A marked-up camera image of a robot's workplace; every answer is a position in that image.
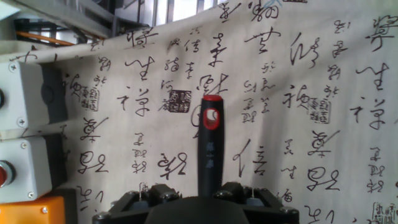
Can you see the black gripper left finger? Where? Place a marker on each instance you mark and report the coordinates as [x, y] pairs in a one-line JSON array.
[[130, 210]]

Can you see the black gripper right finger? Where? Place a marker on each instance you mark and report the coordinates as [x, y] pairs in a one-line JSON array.
[[267, 210]]

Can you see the beige calligraphy print tablecloth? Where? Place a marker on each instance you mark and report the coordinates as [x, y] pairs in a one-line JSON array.
[[280, 124]]

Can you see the orange emergency stop box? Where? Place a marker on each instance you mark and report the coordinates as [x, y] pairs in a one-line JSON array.
[[28, 211]]

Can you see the grey box red mushroom button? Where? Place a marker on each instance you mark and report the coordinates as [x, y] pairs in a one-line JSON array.
[[28, 168]]

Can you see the grey box flat red button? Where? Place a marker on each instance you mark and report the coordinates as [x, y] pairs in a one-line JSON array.
[[21, 93]]

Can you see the orange rod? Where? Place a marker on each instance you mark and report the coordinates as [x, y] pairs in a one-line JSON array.
[[43, 38]]

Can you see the aluminium frame bar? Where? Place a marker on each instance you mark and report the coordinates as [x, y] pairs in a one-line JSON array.
[[62, 15]]

